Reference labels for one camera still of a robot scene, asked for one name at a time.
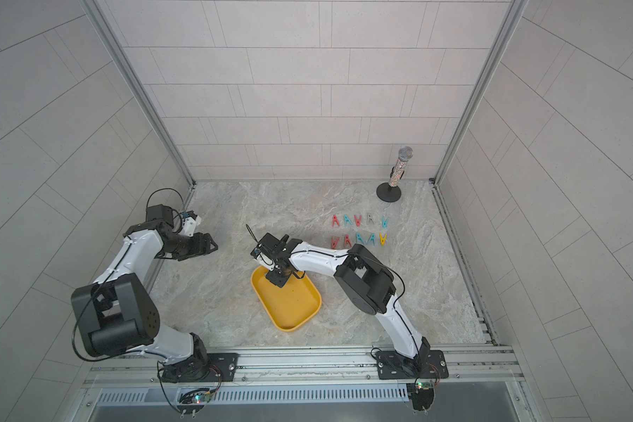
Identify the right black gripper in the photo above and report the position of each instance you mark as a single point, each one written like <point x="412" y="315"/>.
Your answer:
<point x="276" y="278"/>

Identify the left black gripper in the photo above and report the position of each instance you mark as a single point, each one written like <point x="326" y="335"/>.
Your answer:
<point x="198" y="249"/>

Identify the yellow plastic storage box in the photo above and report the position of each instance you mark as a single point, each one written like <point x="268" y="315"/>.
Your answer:
<point x="291" y="306"/>

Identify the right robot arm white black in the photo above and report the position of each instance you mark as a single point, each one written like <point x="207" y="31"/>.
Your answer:
<point x="367" y="283"/>

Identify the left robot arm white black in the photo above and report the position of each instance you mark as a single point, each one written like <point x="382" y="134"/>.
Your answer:
<point x="115" y="314"/>

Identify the glitter microphone on black stand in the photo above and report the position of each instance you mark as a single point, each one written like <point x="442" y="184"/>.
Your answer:
<point x="390" y="191"/>

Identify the left green circuit board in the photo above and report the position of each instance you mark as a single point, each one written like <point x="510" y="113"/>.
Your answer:
<point x="192" y="402"/>

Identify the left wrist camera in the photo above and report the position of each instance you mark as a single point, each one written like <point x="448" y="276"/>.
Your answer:
<point x="189" y="223"/>

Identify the aluminium mounting rail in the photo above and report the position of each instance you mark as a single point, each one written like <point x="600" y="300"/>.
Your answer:
<point x="354" y="365"/>

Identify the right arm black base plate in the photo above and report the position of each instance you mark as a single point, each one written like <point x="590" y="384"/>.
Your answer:
<point x="391" y="365"/>

